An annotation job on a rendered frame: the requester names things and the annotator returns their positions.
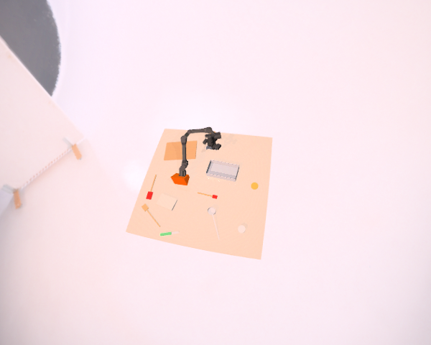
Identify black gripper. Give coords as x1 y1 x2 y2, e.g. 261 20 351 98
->
203 138 221 150

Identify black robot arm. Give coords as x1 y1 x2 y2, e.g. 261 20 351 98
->
178 127 221 177

